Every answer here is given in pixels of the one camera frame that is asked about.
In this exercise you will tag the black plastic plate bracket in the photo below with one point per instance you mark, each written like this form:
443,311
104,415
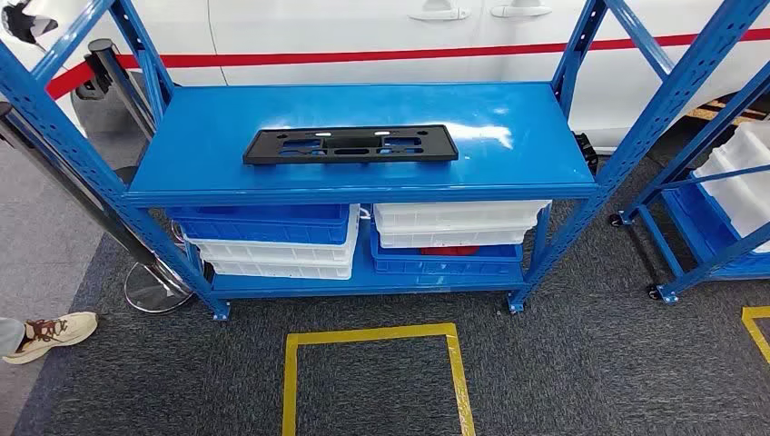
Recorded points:
258,154

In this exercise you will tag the blue metal shelf rack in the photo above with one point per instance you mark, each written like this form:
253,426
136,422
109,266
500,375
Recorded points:
361,108

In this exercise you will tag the black plastic car part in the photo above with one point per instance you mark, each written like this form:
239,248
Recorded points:
586,153

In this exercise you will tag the white plastic bin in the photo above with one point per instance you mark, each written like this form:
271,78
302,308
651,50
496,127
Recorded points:
277,271
271,251
457,215
740,192
451,239

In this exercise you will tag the red item in bin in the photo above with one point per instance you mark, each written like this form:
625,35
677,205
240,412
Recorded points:
448,250

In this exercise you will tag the yellow floor tape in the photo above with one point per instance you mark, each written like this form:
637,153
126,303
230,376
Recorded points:
373,334
752,328

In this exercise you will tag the white car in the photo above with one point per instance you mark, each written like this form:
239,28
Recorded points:
361,30

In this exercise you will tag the stanchion with chrome base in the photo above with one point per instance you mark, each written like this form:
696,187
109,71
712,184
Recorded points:
157,295

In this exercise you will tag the black barrier stanchion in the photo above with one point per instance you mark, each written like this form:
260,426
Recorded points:
111,72

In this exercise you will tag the blue wheeled metal rack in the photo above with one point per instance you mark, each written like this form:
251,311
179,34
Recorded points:
716,262

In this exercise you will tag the person's shoe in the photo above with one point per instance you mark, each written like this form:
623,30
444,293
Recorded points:
54,334

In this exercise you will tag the person's leg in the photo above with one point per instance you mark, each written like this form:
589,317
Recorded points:
9,334

